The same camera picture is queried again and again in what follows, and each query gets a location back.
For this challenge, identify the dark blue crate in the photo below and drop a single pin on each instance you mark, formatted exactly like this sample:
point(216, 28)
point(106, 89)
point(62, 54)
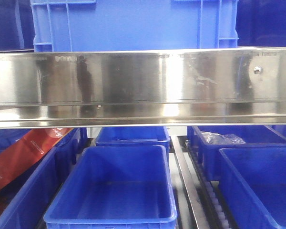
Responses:
point(261, 23)
point(16, 25)

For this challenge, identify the steel divider rail lower shelf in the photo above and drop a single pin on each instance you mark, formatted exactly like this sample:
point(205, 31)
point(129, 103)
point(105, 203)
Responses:
point(200, 204)

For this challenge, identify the dark blue crate top right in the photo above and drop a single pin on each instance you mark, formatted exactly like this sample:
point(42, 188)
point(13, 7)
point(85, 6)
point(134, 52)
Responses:
point(261, 23)

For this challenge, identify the blue bin right front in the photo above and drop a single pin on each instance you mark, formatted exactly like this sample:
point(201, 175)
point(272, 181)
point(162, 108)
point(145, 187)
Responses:
point(253, 183)

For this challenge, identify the blue bin left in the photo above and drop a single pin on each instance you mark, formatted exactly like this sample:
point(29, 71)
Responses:
point(24, 200)

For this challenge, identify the blue bin centre front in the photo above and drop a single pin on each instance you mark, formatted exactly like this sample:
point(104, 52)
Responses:
point(116, 187)

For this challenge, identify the blue bin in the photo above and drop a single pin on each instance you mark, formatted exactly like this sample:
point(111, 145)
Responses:
point(116, 187)
point(24, 200)
point(208, 154)
point(253, 183)
point(134, 135)

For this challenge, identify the blue bin centre rear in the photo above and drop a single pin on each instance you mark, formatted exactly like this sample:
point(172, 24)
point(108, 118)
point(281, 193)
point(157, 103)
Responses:
point(134, 135)

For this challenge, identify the blue bin right rear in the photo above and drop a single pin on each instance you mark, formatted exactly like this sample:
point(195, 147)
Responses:
point(208, 154)

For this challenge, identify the stainless steel shelf beam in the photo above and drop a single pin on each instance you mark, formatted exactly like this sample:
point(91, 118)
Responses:
point(242, 86)

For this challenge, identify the clear plastic bag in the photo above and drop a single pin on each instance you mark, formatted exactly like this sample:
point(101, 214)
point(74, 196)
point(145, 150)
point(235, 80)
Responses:
point(218, 139)

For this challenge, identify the dark blue crate top left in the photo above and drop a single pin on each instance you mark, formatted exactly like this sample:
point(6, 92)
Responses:
point(16, 25)

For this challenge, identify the large blue crate top shelf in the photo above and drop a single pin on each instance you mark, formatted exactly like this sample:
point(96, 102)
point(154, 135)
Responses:
point(133, 25)

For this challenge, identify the red packaging box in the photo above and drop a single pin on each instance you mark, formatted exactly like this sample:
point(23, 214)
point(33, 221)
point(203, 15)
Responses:
point(26, 152)

